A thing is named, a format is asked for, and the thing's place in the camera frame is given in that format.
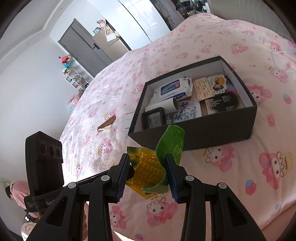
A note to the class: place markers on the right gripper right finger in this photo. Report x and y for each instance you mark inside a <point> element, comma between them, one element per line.
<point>230,220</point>

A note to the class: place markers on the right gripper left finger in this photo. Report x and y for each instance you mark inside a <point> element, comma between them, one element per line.
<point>63,208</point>

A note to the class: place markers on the green yellow corn snack packet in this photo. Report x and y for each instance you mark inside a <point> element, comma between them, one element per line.
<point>150,177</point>

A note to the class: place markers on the person in pink clothes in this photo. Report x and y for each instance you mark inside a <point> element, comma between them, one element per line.
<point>17,191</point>

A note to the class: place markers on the black storage box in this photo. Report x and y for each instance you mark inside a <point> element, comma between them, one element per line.
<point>209,130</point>

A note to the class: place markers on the brown wooden comb with tassel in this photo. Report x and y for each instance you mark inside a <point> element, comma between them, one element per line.
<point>106,126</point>

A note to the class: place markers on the white calligraphy paper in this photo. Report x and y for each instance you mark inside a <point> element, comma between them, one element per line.
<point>188,109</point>

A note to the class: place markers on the white paper card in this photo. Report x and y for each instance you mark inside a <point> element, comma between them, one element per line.
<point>126,121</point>

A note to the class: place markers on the black printed booklet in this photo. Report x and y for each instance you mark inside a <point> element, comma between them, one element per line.
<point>224,102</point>

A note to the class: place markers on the white paper roll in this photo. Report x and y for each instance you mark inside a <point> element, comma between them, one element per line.
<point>169,105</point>

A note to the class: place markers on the beige ticket card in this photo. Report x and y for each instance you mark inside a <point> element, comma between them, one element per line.
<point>202,89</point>

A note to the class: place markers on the round portrait sticker card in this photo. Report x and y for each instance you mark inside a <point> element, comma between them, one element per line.
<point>217,84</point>

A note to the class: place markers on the white wet wipes pack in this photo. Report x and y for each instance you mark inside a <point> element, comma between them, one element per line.
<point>179,89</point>

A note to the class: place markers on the white shelf with toys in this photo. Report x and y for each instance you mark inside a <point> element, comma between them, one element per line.
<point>74,73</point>

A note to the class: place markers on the grey door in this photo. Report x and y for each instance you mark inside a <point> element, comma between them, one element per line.
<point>78,42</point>

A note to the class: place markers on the black tracking camera right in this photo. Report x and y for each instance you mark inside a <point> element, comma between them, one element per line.
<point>43,156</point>

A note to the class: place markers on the small black picture frame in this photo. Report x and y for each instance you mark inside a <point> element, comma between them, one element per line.
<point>154,118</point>

